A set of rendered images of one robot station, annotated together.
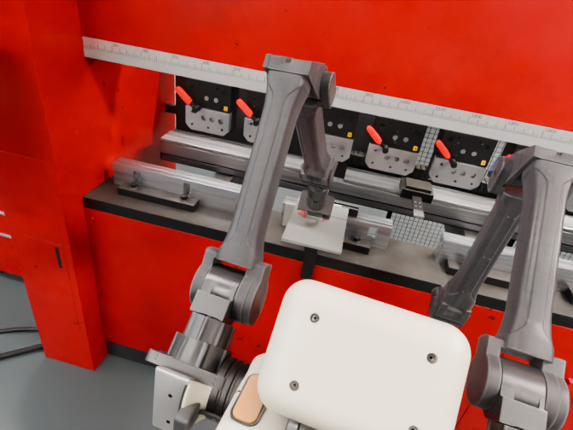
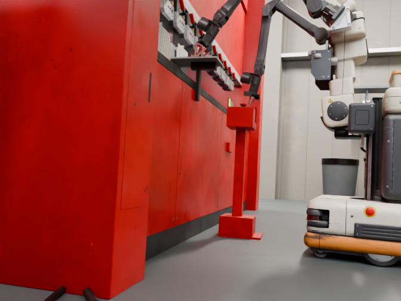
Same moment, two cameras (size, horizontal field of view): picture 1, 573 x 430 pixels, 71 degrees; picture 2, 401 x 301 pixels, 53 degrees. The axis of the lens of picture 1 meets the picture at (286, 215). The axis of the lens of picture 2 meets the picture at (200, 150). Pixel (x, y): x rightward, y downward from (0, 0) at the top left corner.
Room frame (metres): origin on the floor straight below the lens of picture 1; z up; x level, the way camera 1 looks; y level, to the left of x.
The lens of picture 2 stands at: (0.74, 2.12, 0.37)
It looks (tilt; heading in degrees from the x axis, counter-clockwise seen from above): 3 degrees up; 277
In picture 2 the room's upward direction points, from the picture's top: 3 degrees clockwise
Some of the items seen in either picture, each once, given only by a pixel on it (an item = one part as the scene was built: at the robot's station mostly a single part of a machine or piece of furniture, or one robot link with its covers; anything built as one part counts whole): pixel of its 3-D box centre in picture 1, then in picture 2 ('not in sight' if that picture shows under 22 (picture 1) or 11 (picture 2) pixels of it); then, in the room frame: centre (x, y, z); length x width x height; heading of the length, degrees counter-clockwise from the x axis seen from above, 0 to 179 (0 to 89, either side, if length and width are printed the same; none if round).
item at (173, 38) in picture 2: (331, 167); (173, 39); (1.23, -0.12, 1.13); 0.10 x 0.02 x 0.10; 82
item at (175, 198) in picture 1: (159, 196); not in sight; (1.25, 0.48, 0.89); 0.30 x 0.05 x 0.03; 82
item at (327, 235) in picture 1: (317, 223); (197, 61); (1.08, -0.10, 1.00); 0.26 x 0.18 x 0.01; 172
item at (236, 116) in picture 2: not in sight; (241, 114); (0.82, -0.39, 0.75); 0.20 x 0.16 x 0.18; 84
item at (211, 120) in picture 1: (212, 104); not in sight; (1.28, 0.30, 1.26); 0.15 x 0.09 x 0.17; 82
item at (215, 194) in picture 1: (177, 185); not in sight; (1.30, 0.42, 0.92); 0.50 x 0.06 x 0.10; 82
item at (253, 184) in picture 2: not in sight; (224, 104); (1.09, -2.40, 1.15); 0.85 x 0.25 x 2.30; 172
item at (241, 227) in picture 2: not in sight; (241, 226); (0.79, -0.39, 0.06); 0.25 x 0.20 x 0.12; 174
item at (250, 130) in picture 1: (270, 117); (162, 1); (1.25, 0.10, 1.26); 0.15 x 0.09 x 0.17; 82
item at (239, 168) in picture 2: not in sight; (239, 171); (0.82, -0.39, 0.39); 0.06 x 0.06 x 0.54; 84
